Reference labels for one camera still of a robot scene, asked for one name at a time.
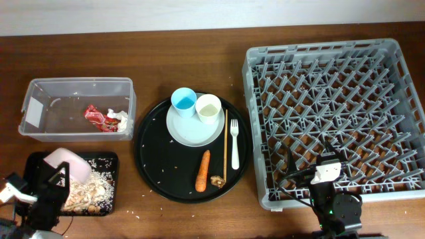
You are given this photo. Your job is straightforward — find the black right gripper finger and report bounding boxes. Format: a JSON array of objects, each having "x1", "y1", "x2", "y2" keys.
[
  {"x1": 324, "y1": 140, "x2": 342, "y2": 158},
  {"x1": 288, "y1": 148, "x2": 296, "y2": 173}
]

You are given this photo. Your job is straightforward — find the pink bowl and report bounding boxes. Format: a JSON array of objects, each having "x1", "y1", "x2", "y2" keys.
[{"x1": 44, "y1": 148, "x2": 92, "y2": 183}]

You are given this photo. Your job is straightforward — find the rice and peanut shells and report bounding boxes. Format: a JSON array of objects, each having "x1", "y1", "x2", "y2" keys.
[{"x1": 62, "y1": 158, "x2": 118, "y2": 216}]

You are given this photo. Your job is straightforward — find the brown mushroom piece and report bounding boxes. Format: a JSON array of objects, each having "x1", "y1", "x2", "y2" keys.
[{"x1": 211, "y1": 175, "x2": 226, "y2": 189}]

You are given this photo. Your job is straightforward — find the red snack wrapper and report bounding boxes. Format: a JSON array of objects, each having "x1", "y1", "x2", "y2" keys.
[{"x1": 84, "y1": 104, "x2": 119, "y2": 133}]

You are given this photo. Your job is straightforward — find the orange carrot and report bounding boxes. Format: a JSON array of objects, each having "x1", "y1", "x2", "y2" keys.
[{"x1": 195, "y1": 150, "x2": 211, "y2": 193}]

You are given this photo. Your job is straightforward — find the white tissue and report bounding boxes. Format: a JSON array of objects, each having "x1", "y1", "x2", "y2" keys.
[{"x1": 107, "y1": 109, "x2": 128, "y2": 132}]

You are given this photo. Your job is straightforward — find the light blue cup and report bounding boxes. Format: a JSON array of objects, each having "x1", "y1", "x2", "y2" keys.
[{"x1": 171, "y1": 88, "x2": 197, "y2": 118}]

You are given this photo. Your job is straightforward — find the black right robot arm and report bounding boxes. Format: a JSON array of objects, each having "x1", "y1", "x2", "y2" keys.
[{"x1": 284, "y1": 141, "x2": 363, "y2": 238}]

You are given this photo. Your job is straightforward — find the grey dishwasher rack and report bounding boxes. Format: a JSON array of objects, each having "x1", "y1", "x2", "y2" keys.
[{"x1": 242, "y1": 39, "x2": 424, "y2": 211}]

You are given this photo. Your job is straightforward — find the clear plastic waste bin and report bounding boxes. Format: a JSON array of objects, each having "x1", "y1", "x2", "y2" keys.
[{"x1": 19, "y1": 77, "x2": 137, "y2": 142}]

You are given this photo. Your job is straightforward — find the black rectangular tray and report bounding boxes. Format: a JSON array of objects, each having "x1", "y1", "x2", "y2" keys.
[{"x1": 23, "y1": 152, "x2": 119, "y2": 216}]

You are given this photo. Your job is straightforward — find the white plastic fork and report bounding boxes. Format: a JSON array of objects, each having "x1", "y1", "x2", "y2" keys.
[{"x1": 230, "y1": 119, "x2": 240, "y2": 170}]

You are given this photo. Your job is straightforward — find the wooden chopstick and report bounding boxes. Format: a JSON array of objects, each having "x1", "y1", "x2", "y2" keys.
[{"x1": 223, "y1": 109, "x2": 228, "y2": 182}]

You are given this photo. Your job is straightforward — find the cream white cup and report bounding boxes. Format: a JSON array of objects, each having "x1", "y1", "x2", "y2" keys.
[{"x1": 195, "y1": 94, "x2": 221, "y2": 124}]

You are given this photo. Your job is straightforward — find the grey round plate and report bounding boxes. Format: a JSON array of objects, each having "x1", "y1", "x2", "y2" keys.
[{"x1": 166, "y1": 93, "x2": 225, "y2": 147}]

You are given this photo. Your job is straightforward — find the round black serving tray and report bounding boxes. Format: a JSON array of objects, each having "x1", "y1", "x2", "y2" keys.
[{"x1": 134, "y1": 98, "x2": 252, "y2": 203}]

